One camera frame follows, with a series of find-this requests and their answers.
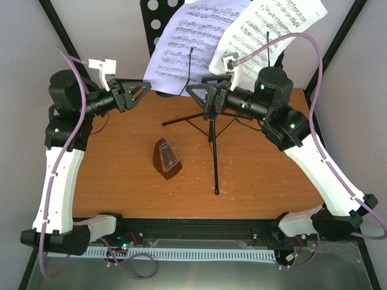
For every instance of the brown wooden metronome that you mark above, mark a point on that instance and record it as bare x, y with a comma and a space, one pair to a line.
157, 162

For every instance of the black music stand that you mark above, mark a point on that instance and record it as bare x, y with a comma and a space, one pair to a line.
218, 53

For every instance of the white sheet music paper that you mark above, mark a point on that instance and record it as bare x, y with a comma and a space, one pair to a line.
260, 23

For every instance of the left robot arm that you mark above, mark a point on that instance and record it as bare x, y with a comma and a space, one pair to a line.
66, 138

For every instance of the black frame post right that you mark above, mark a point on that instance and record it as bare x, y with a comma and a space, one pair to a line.
345, 27

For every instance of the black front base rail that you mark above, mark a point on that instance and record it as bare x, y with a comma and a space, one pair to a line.
196, 228

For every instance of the black frame post left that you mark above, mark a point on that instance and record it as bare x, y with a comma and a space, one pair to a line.
63, 36

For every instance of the clear plastic metronome cover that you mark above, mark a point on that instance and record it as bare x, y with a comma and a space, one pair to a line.
168, 157

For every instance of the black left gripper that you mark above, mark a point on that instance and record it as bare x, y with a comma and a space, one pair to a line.
120, 89

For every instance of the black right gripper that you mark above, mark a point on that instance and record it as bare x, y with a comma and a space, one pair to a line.
219, 90

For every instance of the black frame post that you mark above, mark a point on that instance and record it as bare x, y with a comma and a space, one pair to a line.
345, 27
63, 36

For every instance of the light blue cable duct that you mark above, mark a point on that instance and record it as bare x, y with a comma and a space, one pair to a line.
196, 255

